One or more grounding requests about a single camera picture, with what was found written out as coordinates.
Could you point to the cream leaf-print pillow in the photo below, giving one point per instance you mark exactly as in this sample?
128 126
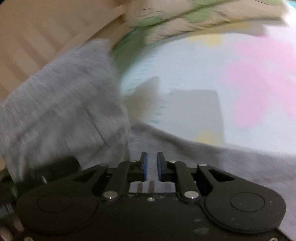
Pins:
151 21

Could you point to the wooden headboard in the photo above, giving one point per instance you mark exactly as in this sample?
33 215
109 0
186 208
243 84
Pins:
35 32

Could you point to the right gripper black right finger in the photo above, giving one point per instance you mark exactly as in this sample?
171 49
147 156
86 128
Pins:
230 201

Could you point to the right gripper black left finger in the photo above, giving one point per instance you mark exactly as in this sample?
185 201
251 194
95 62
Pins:
71 202

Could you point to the grey sweatpants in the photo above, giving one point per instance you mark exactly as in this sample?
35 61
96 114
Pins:
72 107

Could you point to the floral white bed blanket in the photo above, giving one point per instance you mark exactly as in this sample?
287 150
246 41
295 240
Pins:
231 86

